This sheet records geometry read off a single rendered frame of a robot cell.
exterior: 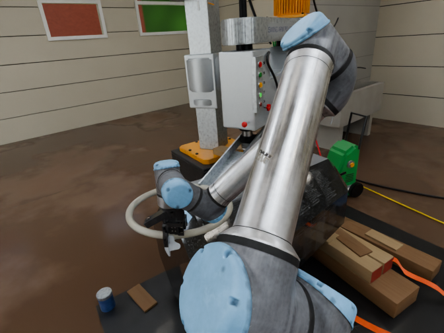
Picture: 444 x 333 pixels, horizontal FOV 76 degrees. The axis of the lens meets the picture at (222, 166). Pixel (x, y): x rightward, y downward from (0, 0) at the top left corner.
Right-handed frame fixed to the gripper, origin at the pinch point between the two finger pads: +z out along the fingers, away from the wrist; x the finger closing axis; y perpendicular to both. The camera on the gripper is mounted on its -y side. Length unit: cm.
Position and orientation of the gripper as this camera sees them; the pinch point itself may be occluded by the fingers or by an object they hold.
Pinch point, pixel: (169, 248)
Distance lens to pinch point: 119.7
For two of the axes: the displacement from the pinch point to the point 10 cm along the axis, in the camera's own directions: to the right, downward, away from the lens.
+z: 0.2, 9.3, 3.6
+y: 10.0, 0.1, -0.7
